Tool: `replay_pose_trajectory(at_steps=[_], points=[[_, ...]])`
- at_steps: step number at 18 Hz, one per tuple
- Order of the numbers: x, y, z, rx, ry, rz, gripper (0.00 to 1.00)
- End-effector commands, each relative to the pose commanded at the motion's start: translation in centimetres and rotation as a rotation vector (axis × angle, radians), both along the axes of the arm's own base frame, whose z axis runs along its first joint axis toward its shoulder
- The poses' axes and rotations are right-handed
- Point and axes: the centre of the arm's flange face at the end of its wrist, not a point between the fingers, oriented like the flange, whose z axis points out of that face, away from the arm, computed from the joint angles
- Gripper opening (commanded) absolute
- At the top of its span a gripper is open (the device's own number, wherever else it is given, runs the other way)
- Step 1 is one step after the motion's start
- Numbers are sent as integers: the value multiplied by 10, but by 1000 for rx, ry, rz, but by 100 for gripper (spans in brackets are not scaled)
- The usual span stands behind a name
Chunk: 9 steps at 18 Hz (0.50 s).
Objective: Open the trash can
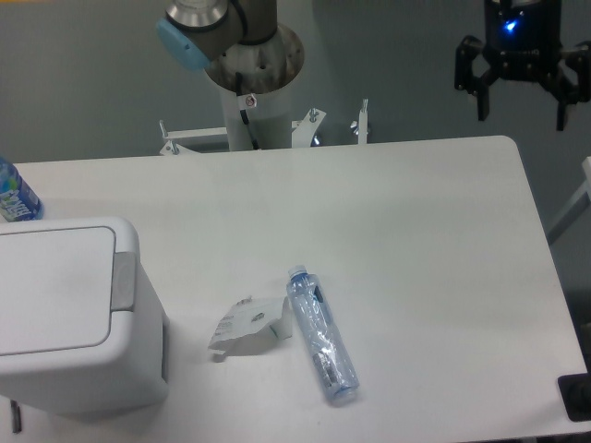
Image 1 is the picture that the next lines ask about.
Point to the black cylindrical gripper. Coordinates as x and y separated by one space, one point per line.
523 44

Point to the blue labelled water bottle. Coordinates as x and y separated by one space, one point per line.
19 202

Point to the white stand leg right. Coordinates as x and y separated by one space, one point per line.
572 209

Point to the crumpled white paper carton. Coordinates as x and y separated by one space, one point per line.
252 326

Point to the white metal frame bracket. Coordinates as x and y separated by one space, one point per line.
315 130

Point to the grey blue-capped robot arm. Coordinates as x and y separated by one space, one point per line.
199 33

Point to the black clamp at table edge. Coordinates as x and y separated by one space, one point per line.
575 393

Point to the white push-lid trash can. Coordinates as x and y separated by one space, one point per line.
82 328

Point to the clear empty plastic bottle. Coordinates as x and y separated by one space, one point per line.
334 367

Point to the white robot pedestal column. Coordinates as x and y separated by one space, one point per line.
257 121

